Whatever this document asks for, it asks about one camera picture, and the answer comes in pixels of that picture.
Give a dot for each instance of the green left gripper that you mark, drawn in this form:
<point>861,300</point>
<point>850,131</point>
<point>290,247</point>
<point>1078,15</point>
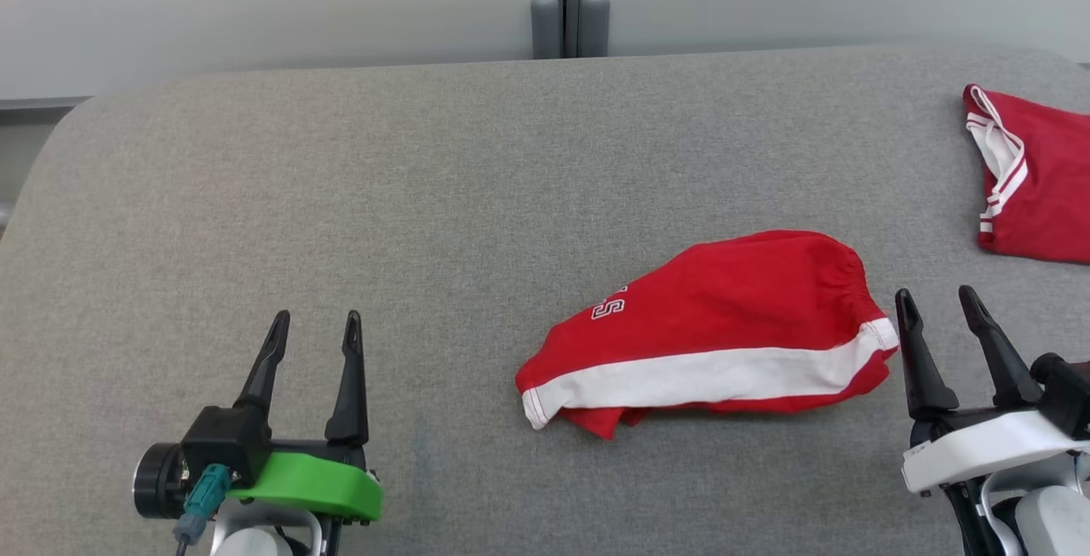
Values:
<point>324,484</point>

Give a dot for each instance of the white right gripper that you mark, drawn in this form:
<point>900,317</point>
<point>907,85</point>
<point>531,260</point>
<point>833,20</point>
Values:
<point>979,449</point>

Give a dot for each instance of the red jersey with striped trim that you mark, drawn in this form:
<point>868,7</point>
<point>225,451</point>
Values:
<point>1047,190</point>

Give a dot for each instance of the red shorts with white stripe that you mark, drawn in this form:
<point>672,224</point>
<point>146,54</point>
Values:
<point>732,309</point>

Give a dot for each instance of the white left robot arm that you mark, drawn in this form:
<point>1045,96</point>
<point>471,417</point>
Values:
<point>255,535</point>

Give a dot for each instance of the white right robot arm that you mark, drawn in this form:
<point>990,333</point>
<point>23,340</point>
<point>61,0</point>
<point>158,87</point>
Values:
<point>1047,522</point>

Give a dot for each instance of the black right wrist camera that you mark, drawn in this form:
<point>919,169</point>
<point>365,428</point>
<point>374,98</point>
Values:
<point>1069,394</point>

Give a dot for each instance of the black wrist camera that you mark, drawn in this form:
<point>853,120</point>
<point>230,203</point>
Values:
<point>221,445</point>
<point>1069,394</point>

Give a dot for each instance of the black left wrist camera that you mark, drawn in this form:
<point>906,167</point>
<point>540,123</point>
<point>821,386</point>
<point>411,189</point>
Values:
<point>221,445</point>

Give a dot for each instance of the grey partition post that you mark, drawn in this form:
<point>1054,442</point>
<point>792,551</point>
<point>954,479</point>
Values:
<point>569,11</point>

